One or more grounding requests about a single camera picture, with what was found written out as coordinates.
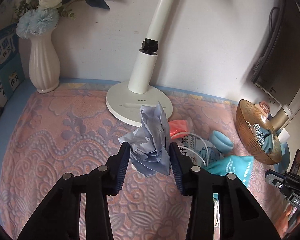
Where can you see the black monitor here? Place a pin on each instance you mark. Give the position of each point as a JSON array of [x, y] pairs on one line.
[[282, 55]]

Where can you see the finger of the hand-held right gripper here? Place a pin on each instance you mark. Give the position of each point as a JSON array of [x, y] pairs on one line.
[[296, 161], [272, 178]]

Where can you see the light blue cup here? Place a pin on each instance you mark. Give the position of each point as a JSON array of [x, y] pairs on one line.
[[221, 142]]

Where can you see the pink hair clip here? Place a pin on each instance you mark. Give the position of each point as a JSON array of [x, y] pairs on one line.
[[264, 107]]

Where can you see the white ribbed vase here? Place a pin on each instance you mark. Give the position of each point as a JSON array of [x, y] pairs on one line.
[[44, 65]]

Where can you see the pink floral blanket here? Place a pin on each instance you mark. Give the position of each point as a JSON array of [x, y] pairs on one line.
[[64, 142]]

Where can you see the row of books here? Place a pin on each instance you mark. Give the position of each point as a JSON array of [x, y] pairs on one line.
[[4, 62]]

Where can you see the red plastic packet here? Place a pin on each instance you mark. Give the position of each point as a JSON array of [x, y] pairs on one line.
[[178, 126]]

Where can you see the green plaid scrunchie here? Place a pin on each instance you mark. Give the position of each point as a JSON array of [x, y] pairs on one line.
[[257, 131]]

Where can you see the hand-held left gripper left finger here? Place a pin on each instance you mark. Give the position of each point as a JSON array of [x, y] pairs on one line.
[[121, 170]]

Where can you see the silver monitor stand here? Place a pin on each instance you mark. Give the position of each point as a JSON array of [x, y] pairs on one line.
[[280, 117]]

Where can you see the white desk lamp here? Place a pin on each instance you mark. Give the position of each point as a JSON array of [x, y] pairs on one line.
[[142, 75]]

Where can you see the gold ribbed glass bowl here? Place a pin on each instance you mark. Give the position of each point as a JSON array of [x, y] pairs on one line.
[[242, 135]]

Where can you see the blue white artificial flowers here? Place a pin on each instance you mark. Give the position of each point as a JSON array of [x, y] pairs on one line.
[[37, 20]]

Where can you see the teal suede cloth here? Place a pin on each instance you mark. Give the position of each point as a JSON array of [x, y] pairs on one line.
[[271, 142]]

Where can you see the person's right hand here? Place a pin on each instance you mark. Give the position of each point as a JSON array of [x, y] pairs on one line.
[[286, 221]]

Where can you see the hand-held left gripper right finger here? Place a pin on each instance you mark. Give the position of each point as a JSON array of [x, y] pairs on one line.
[[176, 170]]

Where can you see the pale blue paper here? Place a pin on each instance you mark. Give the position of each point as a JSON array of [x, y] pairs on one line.
[[150, 140]]

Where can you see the white blue wipes packet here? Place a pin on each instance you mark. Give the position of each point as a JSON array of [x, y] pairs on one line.
[[202, 150]]

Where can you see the teal printed cloth bag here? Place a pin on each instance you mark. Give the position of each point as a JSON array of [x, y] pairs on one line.
[[232, 166]]

